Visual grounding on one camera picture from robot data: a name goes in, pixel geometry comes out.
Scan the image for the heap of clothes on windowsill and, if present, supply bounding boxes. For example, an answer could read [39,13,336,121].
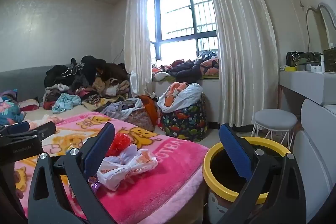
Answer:
[152,50,219,82]

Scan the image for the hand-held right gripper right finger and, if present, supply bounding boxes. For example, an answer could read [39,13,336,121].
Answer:
[217,124,314,224]

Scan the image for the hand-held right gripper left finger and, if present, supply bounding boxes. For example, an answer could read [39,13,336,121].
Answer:
[28,122,117,224]

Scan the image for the white dressing table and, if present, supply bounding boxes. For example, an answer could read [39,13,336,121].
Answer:
[279,70,336,214]

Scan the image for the grey bed headboard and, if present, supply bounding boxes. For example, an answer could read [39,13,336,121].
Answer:
[0,65,71,102]

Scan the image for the purple wrapper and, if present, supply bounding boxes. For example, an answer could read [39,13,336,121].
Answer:
[89,178,101,193]

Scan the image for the pile of dark clothes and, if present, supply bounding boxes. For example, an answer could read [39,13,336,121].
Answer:
[43,55,132,111]

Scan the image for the white round stool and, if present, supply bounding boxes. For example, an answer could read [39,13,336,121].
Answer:
[251,109,298,149]

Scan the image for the green handbag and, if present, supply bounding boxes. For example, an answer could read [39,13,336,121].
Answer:
[286,51,322,67]

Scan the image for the person's left hand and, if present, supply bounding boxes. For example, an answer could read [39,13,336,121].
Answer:
[13,169,27,199]

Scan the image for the yellow rimmed bin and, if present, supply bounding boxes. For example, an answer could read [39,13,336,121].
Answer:
[202,136,290,224]

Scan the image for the light blue cloth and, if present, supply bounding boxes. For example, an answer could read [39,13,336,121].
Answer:
[52,93,82,114]

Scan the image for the pink printed blanket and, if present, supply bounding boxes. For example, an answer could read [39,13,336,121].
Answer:
[13,112,210,224]

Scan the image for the dinosaur print fabric basket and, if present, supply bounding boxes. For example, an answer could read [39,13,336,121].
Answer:
[160,93,208,143]

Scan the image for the silver framed mirror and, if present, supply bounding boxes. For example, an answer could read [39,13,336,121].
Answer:
[306,3,336,52]

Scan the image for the wide cream curtain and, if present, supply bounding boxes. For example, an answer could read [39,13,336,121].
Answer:
[198,0,279,131]

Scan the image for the red and white pillow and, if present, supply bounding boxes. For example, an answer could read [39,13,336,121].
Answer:
[18,99,40,111]

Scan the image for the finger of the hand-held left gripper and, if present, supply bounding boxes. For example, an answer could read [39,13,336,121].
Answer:
[0,121,30,135]
[5,122,56,141]

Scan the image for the grey striped clothes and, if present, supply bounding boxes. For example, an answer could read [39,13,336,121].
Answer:
[101,98,143,119]

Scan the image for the red plastic bag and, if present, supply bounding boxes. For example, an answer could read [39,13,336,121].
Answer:
[106,133,131,157]

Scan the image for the wicker basket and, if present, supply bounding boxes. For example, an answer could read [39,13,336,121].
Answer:
[323,48,336,72]

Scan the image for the white printed plastic bag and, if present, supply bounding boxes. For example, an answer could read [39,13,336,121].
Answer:
[97,145,158,191]

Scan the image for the white bag of clothes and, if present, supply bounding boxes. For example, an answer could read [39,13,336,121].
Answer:
[157,82,204,113]

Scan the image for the orange cloth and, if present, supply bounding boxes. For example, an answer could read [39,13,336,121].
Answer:
[139,95,160,122]

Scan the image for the blue floral cloth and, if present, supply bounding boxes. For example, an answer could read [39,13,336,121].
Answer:
[0,101,27,126]

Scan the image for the narrow cream curtain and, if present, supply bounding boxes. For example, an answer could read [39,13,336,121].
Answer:
[124,0,153,98]

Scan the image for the black framed window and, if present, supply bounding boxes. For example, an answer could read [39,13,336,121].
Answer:
[147,0,219,62]

